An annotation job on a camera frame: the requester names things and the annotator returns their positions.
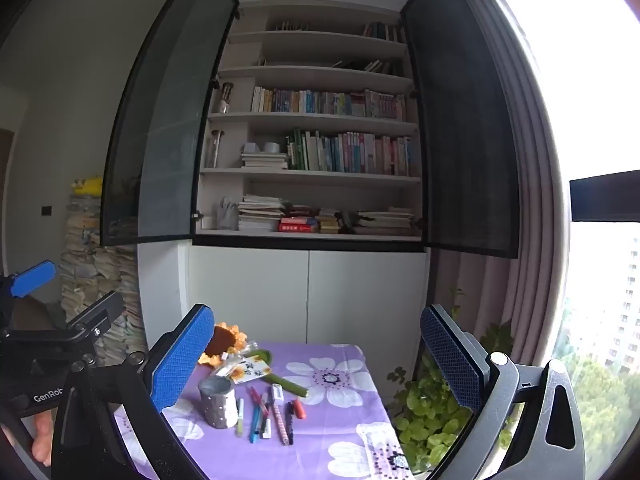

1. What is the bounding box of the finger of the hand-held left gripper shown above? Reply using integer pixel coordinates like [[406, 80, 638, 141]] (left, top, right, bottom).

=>
[[0, 260, 58, 311], [65, 290, 125, 350]]

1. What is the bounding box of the tall pile of books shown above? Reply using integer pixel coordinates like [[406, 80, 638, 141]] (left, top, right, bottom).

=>
[[60, 192, 146, 366]]

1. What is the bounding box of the small stack of books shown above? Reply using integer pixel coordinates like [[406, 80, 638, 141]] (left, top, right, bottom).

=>
[[317, 208, 346, 234]]

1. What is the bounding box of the dark window frame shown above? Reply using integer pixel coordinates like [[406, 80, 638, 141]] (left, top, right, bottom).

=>
[[570, 170, 640, 223]]

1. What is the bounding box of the yellow plush toy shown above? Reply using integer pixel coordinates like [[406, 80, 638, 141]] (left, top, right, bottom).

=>
[[72, 176, 103, 196]]

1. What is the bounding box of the low stack of white books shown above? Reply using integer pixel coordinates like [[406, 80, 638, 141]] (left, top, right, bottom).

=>
[[241, 152, 290, 170]]

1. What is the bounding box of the dark glass cabinet door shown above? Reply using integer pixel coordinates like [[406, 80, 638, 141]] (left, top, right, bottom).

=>
[[100, 0, 241, 247], [400, 0, 521, 260]]

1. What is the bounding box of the grey dotted pen holder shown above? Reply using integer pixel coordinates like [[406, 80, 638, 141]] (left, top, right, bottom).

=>
[[198, 377, 237, 430]]

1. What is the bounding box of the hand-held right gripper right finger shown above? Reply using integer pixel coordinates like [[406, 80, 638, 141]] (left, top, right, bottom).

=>
[[419, 304, 586, 480]]

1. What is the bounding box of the short colourful book row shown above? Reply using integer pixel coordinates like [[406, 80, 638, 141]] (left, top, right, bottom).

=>
[[362, 21, 406, 43]]

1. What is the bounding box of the white stationery holder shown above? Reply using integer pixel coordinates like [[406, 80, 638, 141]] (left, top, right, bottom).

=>
[[216, 199, 240, 231]]

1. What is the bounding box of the sunflower print card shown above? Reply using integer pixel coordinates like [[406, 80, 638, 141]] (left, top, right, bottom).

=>
[[231, 357, 271, 385]]

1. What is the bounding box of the leaning row of books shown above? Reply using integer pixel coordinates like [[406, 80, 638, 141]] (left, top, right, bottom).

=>
[[332, 58, 406, 77]]

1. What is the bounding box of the white ribbon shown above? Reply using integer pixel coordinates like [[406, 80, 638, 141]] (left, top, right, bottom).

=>
[[214, 342, 258, 378]]

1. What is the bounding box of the white bookshelf cabinet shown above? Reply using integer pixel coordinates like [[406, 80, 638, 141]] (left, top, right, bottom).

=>
[[137, 0, 431, 376]]

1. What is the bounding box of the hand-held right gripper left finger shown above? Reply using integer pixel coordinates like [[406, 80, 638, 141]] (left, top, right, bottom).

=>
[[51, 304, 216, 480]]

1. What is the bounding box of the pink curtain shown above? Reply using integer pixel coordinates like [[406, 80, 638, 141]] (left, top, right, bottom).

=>
[[427, 0, 573, 411]]

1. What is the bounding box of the apartment building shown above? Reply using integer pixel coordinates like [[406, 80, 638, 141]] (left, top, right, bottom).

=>
[[605, 237, 640, 376]]

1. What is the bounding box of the wide messy book stack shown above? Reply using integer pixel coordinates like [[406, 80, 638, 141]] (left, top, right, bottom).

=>
[[350, 207, 416, 236]]

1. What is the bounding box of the green potted plant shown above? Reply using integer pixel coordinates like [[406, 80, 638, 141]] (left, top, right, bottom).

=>
[[387, 287, 516, 476]]

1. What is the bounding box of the green and pink book row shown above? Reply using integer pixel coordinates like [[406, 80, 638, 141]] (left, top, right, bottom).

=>
[[286, 128, 418, 177]]

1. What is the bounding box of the person's left hand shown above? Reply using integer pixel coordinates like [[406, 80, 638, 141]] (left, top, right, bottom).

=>
[[31, 407, 55, 467]]

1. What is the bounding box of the stack of red books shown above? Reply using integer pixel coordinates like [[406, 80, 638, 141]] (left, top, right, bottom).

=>
[[277, 205, 321, 234]]

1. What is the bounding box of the long row of colourful books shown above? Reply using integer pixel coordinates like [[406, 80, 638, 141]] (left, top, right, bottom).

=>
[[250, 86, 407, 122]]

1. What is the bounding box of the crochet sunflower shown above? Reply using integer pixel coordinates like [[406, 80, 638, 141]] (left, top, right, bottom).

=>
[[198, 322, 310, 397]]

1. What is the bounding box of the purple floral tablecloth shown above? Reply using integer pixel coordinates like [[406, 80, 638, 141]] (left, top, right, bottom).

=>
[[112, 342, 416, 480]]

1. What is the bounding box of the tall stack of white books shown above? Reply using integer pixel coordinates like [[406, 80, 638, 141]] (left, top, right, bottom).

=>
[[237, 195, 286, 232]]

